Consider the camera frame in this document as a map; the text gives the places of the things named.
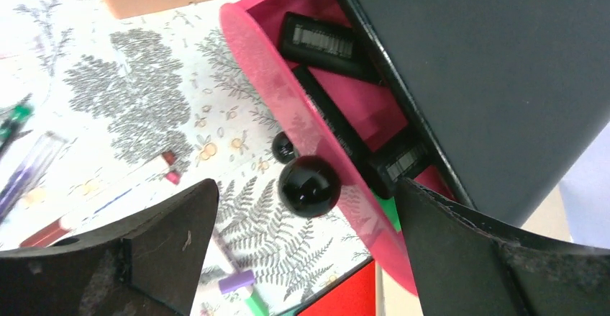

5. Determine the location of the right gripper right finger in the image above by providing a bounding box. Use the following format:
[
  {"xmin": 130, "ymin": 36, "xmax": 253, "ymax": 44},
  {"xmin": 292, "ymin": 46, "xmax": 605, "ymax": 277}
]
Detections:
[{"xmin": 395, "ymin": 179, "xmax": 609, "ymax": 315}]

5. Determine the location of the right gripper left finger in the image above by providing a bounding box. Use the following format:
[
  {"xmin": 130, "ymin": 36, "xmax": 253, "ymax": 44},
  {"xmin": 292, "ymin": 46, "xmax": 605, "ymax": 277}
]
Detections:
[{"xmin": 1, "ymin": 179, "xmax": 219, "ymax": 315}]

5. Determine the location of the green cap black highlighter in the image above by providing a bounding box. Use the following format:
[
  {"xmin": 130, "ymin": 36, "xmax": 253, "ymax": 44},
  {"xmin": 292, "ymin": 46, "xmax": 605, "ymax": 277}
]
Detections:
[{"xmin": 291, "ymin": 66, "xmax": 402, "ymax": 233}]

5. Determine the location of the pink top drawer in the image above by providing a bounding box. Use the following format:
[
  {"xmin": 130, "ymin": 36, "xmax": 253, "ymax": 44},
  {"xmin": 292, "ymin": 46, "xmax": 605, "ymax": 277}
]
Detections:
[{"xmin": 220, "ymin": 0, "xmax": 450, "ymax": 293}]

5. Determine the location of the pink drawer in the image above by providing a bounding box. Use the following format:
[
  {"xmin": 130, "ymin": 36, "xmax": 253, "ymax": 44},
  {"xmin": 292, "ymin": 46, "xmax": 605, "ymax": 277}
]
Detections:
[
  {"xmin": 271, "ymin": 131, "xmax": 299, "ymax": 164},
  {"xmin": 220, "ymin": 0, "xmax": 450, "ymax": 293}
]

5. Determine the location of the blue cap black highlighter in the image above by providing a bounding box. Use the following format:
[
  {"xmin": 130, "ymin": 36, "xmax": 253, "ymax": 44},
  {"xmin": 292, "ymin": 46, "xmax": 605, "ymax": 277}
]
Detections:
[{"xmin": 365, "ymin": 128, "xmax": 431, "ymax": 199}]

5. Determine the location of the orange cap black highlighter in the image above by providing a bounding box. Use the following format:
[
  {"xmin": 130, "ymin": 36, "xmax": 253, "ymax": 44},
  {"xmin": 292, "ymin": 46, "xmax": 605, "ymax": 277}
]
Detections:
[{"xmin": 278, "ymin": 12, "xmax": 382, "ymax": 84}]

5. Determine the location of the purple cap white marker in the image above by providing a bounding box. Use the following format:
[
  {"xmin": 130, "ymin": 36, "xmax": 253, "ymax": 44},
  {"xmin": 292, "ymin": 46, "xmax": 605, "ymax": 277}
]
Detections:
[{"xmin": 209, "ymin": 228, "xmax": 255, "ymax": 299}]

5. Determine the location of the pink cap white marker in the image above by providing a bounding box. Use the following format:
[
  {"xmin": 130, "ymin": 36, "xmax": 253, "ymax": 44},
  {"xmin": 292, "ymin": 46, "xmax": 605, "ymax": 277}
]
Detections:
[{"xmin": 164, "ymin": 170, "xmax": 181, "ymax": 186}]

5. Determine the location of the brown cap white marker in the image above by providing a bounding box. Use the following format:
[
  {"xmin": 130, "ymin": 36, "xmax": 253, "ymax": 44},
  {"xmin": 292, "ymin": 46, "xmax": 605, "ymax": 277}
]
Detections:
[{"xmin": 19, "ymin": 150, "xmax": 177, "ymax": 248}]

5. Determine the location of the red folder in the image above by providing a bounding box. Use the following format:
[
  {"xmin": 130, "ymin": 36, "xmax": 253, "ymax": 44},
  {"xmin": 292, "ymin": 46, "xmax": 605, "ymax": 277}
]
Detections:
[{"xmin": 293, "ymin": 259, "xmax": 376, "ymax": 316}]

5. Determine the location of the light green cap marker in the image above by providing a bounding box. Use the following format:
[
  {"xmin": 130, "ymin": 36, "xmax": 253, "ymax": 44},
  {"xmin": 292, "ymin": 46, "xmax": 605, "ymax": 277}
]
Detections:
[{"xmin": 238, "ymin": 286, "xmax": 270, "ymax": 316}]

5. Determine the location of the purple gel pen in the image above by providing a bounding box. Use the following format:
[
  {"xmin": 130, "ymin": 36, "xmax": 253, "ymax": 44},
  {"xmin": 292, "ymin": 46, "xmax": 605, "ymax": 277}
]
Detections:
[{"xmin": 1, "ymin": 131, "xmax": 68, "ymax": 222}]

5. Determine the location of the floral table mat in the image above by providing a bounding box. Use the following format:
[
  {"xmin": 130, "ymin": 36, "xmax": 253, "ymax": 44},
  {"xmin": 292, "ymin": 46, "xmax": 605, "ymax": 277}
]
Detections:
[{"xmin": 1, "ymin": 0, "xmax": 369, "ymax": 314}]

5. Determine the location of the pink middle drawer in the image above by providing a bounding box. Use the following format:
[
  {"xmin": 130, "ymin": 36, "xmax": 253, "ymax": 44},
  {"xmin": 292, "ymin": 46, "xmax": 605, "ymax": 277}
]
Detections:
[{"xmin": 271, "ymin": 131, "xmax": 299, "ymax": 164}]

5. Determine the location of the black drawer cabinet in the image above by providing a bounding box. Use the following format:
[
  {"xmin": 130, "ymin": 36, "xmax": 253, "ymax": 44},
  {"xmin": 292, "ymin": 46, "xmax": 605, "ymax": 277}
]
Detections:
[{"xmin": 337, "ymin": 0, "xmax": 609, "ymax": 227}]

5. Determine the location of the green gel pen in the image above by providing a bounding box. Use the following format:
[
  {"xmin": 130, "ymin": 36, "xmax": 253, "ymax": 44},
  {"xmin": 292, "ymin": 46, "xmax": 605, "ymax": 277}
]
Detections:
[{"xmin": 1, "ymin": 93, "xmax": 34, "ymax": 157}]

